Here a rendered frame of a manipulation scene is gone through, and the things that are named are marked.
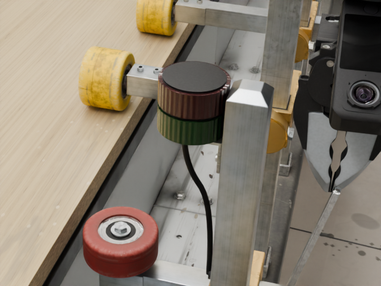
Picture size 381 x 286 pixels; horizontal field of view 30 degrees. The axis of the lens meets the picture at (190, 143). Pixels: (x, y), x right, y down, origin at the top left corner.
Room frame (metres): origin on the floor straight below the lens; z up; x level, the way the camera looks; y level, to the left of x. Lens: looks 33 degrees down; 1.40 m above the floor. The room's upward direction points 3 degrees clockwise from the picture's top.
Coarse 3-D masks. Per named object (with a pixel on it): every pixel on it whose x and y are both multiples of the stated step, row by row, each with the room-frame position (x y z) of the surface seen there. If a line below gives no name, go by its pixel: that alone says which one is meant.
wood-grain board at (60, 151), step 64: (0, 0) 1.18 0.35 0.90; (64, 0) 1.19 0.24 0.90; (128, 0) 1.21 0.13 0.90; (0, 64) 0.94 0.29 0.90; (64, 64) 0.95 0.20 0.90; (0, 128) 0.76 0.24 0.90; (64, 128) 0.77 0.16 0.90; (128, 128) 0.80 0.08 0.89; (0, 192) 0.63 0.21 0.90; (64, 192) 0.64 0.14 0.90; (0, 256) 0.53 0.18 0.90
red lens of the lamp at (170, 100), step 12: (228, 84) 0.51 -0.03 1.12; (168, 96) 0.50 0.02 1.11; (180, 96) 0.49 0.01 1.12; (192, 96) 0.49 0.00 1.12; (204, 96) 0.49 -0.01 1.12; (216, 96) 0.49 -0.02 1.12; (168, 108) 0.50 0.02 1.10; (180, 108) 0.49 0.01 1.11; (192, 108) 0.49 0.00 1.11; (204, 108) 0.49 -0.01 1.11; (216, 108) 0.49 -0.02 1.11
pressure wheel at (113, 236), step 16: (112, 208) 0.61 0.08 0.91; (128, 208) 0.61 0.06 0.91; (96, 224) 0.58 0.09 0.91; (112, 224) 0.58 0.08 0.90; (128, 224) 0.59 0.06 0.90; (144, 224) 0.58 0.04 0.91; (96, 240) 0.55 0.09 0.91; (112, 240) 0.56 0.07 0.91; (128, 240) 0.56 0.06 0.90; (144, 240) 0.56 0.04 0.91; (96, 256) 0.54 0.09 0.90; (112, 256) 0.53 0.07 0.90; (128, 256) 0.54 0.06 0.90; (144, 256) 0.54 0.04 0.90; (112, 272) 0.53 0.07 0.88; (128, 272) 0.54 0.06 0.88
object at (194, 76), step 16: (176, 64) 0.54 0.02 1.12; (192, 64) 0.54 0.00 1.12; (208, 64) 0.54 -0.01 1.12; (176, 80) 0.51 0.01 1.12; (192, 80) 0.51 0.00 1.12; (208, 80) 0.51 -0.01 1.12; (224, 80) 0.51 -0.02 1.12; (192, 176) 0.51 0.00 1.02; (208, 208) 0.51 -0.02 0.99; (208, 224) 0.51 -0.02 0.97; (208, 240) 0.51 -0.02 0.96; (208, 256) 0.51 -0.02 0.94; (208, 272) 0.51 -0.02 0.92
